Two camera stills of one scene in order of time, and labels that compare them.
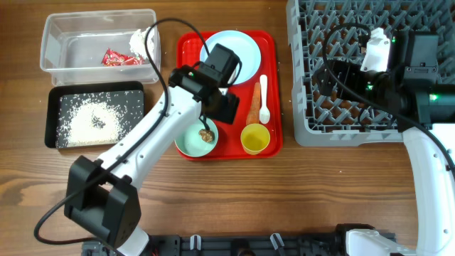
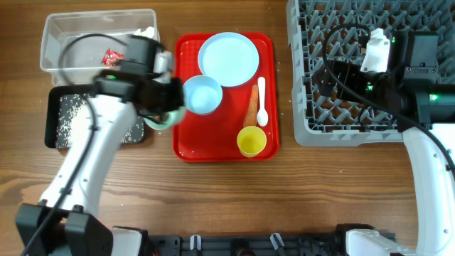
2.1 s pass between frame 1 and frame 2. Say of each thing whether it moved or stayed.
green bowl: moved
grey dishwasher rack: stayed
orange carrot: moved
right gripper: stayed
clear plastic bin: stayed
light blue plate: stayed
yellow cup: moved
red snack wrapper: stayed
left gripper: moved
